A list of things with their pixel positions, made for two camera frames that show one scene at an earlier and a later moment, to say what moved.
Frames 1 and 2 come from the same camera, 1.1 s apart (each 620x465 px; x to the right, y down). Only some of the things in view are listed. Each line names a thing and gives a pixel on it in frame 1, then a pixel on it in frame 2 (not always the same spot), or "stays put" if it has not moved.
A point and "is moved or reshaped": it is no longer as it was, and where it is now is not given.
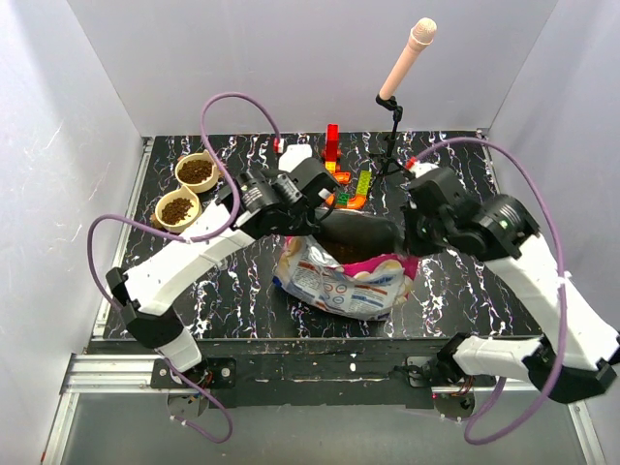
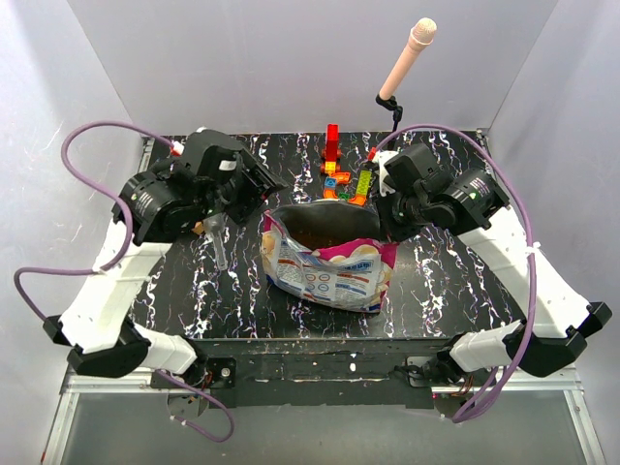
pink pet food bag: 346,284 is moved or reshaped
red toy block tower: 332,153 stays put
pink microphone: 420,38 stays put
